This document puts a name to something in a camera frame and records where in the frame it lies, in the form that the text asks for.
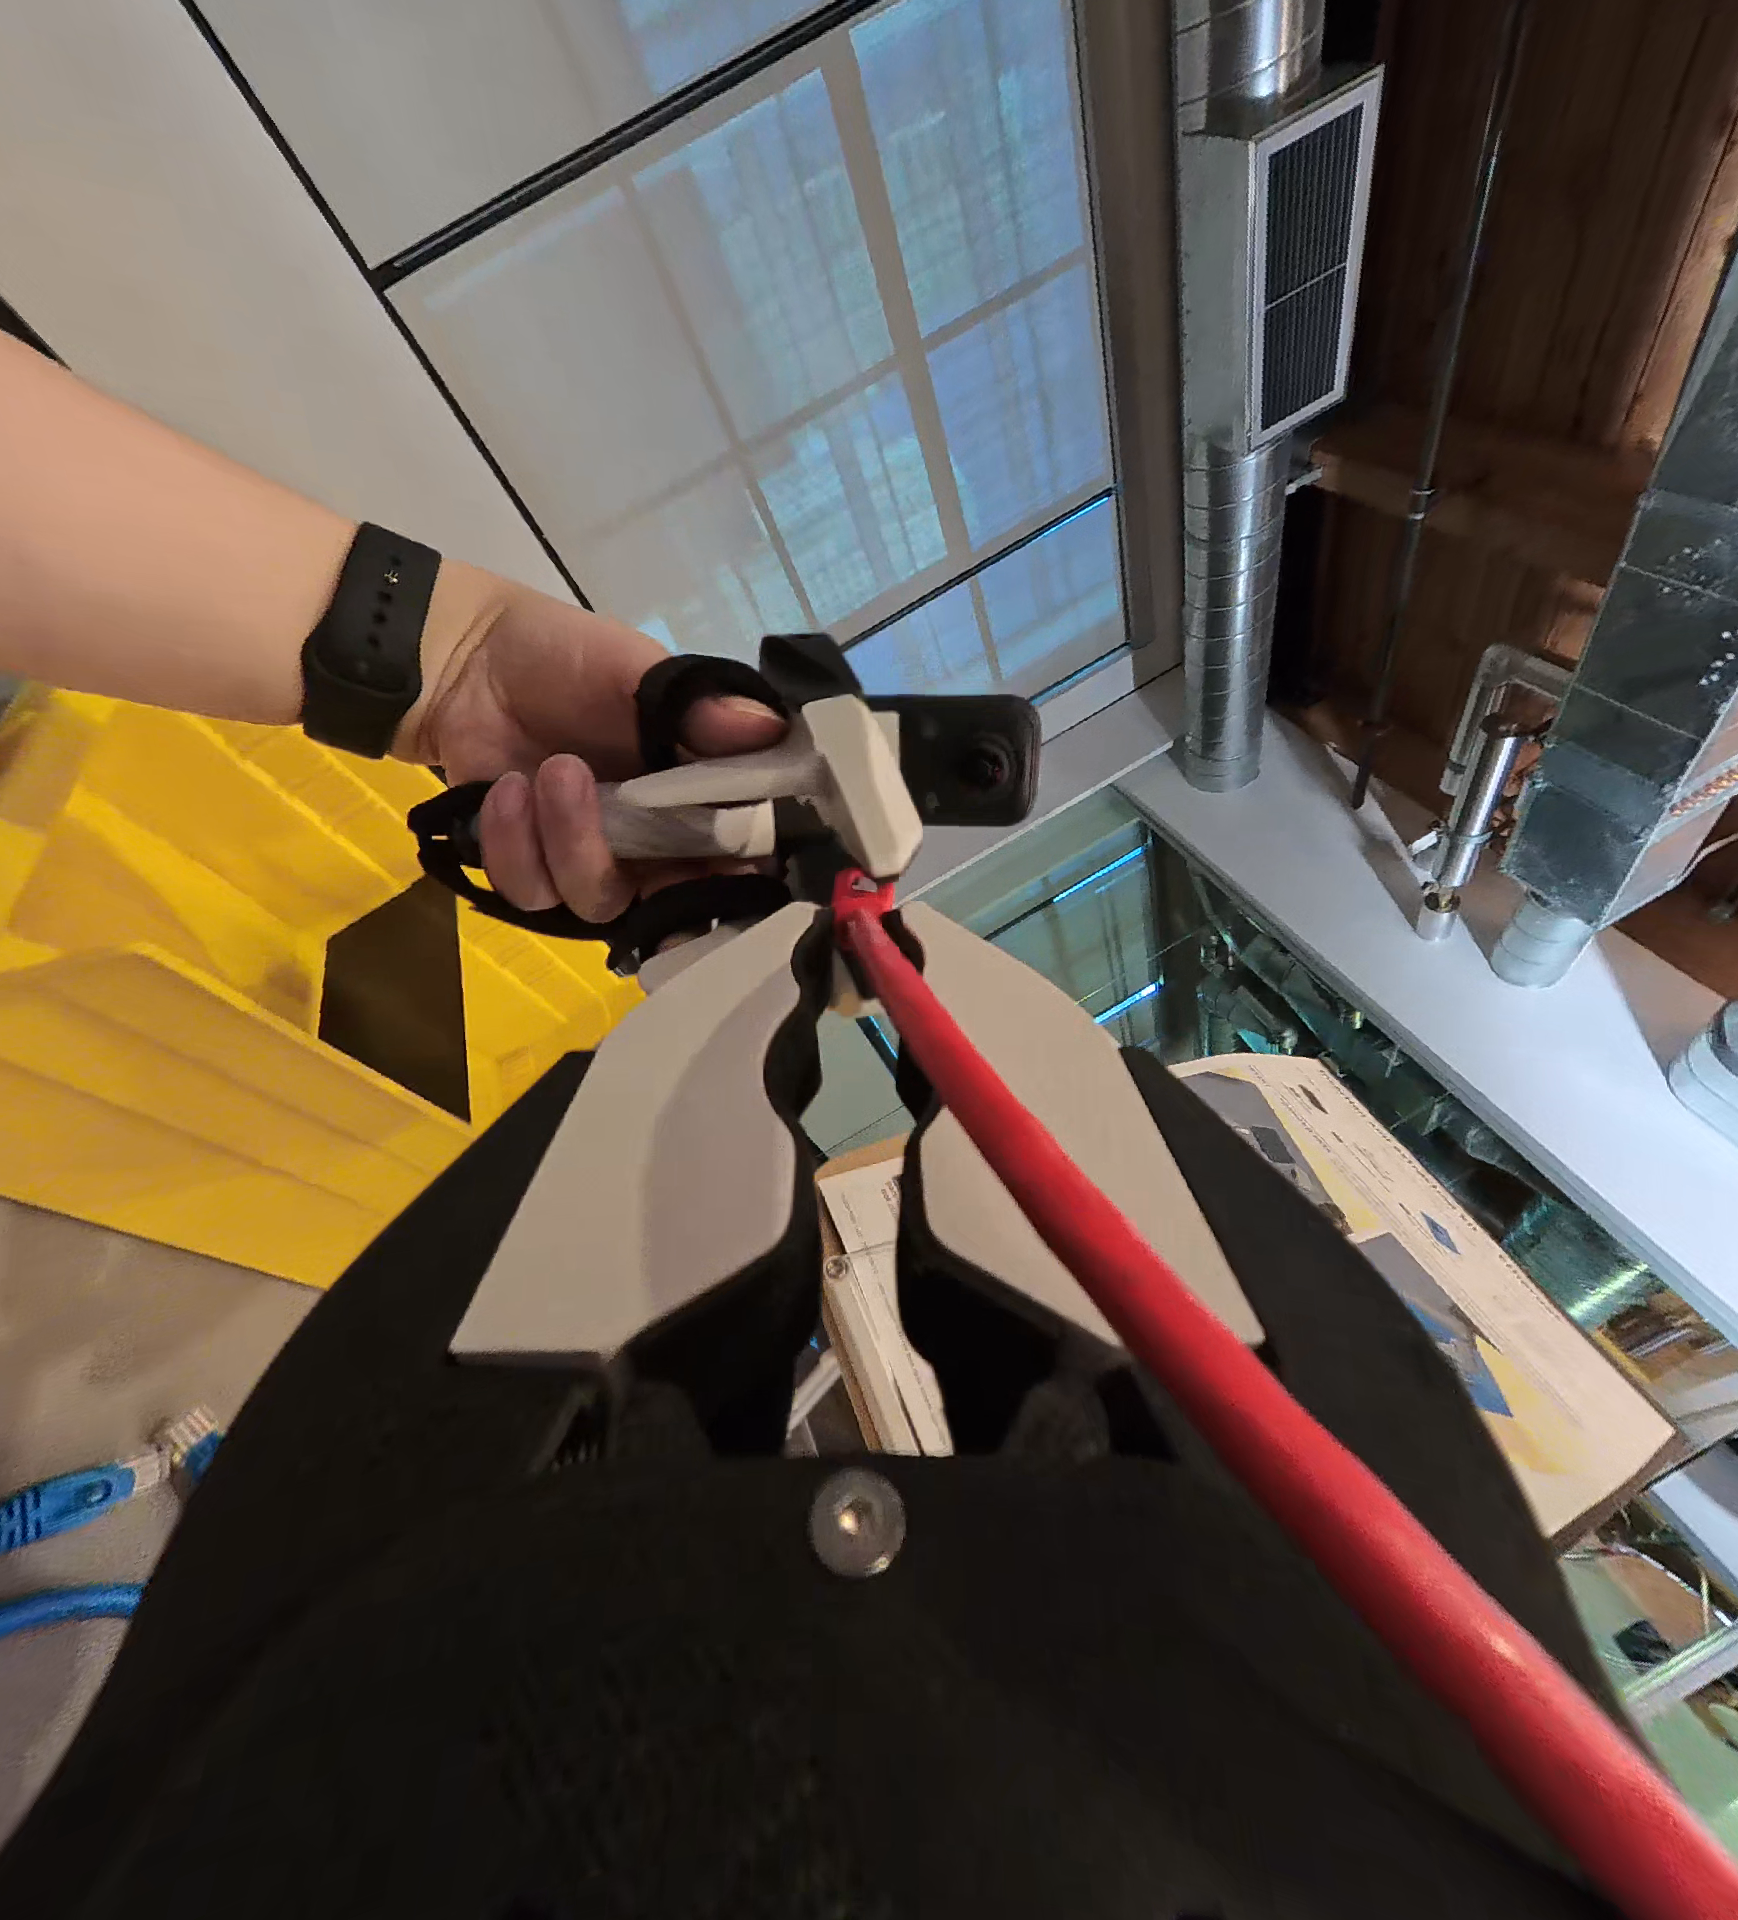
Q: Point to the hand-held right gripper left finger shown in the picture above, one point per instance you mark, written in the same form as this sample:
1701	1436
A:
642	1169

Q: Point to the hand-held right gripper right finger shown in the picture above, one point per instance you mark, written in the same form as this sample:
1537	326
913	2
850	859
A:
991	1208

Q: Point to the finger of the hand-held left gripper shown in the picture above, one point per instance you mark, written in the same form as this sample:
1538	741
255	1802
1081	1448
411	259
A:
861	795

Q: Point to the yellow plastic bin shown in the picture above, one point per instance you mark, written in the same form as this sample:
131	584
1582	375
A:
134	976

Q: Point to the person's left forearm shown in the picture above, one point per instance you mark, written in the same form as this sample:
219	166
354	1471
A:
105	525

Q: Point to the person's left hand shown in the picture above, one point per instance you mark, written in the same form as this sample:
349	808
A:
539	719

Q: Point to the large paned window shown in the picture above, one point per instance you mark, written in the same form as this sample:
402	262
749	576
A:
839	375

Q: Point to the instruction sign board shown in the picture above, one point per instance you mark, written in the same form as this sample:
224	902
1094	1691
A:
1483	1319

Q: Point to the metal cylinder fixture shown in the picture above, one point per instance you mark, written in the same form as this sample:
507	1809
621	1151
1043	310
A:
1476	780

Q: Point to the black smartwatch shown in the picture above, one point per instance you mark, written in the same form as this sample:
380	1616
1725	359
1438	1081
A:
367	637

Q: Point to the black ceiling pipe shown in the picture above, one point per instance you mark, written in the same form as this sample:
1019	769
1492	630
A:
1423	452

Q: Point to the white air vent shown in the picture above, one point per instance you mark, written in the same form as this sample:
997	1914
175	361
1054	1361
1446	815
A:
1312	255

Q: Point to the silver round duct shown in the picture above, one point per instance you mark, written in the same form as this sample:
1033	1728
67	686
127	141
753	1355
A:
1236	601

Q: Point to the square metal duct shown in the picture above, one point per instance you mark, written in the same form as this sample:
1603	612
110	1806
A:
1678	601

